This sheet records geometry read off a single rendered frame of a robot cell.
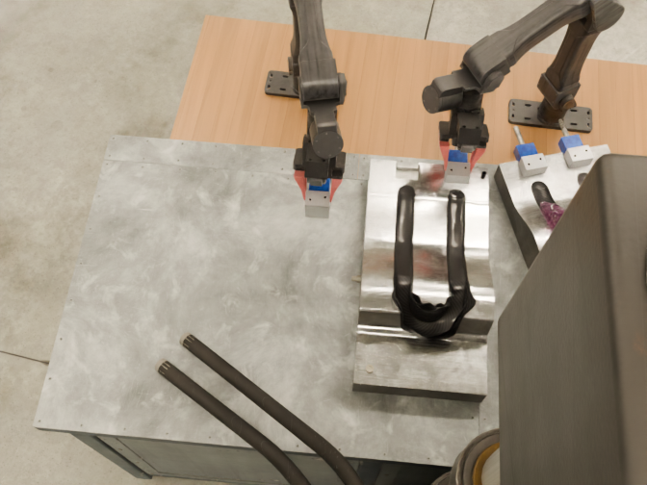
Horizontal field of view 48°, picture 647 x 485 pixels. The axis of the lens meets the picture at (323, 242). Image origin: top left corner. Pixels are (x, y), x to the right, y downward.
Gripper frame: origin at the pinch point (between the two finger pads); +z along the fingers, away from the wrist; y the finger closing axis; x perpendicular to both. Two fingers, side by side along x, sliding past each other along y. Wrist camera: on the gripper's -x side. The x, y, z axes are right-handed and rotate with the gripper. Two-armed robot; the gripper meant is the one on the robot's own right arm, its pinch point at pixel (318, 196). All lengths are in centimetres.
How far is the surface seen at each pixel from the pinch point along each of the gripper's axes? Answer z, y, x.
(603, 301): -64, 17, -104
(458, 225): 6.3, 30.1, 2.8
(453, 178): -0.6, 28.5, 10.5
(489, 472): -28, 21, -85
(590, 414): -60, 17, -107
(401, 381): 23.9, 19.5, -26.7
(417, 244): 8.6, 21.4, -2.3
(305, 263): 17.3, -1.9, -0.5
